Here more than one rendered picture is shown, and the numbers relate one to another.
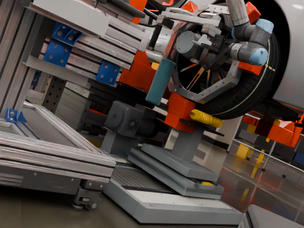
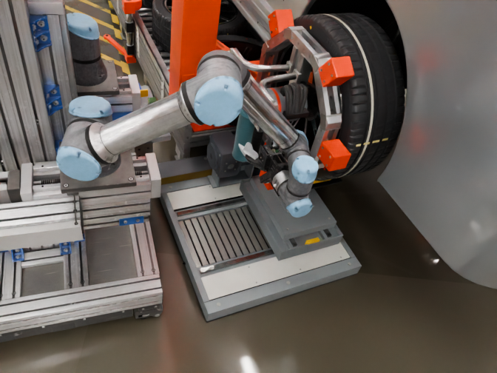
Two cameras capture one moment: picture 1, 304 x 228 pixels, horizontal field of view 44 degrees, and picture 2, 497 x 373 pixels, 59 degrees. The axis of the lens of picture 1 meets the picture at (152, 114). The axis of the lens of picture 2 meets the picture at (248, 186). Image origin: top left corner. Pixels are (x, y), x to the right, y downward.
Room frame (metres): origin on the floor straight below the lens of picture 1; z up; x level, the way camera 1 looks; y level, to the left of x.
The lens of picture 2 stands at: (0.65, -0.37, 1.85)
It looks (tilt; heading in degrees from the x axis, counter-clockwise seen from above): 45 degrees down; 13
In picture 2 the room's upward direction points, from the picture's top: 13 degrees clockwise
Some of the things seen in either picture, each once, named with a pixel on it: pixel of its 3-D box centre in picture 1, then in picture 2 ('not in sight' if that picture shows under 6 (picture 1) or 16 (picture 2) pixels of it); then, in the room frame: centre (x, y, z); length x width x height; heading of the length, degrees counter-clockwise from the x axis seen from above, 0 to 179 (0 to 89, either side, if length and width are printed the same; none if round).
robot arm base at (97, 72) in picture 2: not in sight; (86, 64); (1.88, 0.63, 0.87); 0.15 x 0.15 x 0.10
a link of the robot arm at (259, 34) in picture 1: (258, 33); (302, 172); (1.66, -0.30, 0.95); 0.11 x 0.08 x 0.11; 25
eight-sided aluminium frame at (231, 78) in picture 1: (203, 53); (292, 103); (2.14, -0.14, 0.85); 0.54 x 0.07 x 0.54; 45
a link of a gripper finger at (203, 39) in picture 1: (202, 40); (248, 148); (1.78, -0.09, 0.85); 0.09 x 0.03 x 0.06; 78
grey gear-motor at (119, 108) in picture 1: (135, 132); (246, 158); (2.38, 0.05, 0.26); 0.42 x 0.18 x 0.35; 135
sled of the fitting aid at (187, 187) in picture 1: (174, 173); (288, 210); (2.26, -0.26, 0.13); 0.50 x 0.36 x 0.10; 45
